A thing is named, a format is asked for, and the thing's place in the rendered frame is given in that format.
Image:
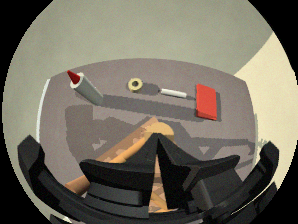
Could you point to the tan wooden stool seat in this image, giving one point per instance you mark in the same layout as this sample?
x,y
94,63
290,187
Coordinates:
x,y
126,143

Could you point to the grey bottle with red pointed cap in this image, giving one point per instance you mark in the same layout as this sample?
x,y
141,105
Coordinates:
x,y
85,88

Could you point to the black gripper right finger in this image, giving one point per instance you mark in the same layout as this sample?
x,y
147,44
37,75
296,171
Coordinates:
x,y
180,171

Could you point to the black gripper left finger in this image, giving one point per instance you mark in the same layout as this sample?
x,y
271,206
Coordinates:
x,y
136,174

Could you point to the white cylindrical rod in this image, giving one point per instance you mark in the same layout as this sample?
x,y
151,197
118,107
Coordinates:
x,y
173,93

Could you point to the tan wooden stool leg frame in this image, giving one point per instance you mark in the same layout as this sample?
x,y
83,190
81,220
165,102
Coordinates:
x,y
81,184

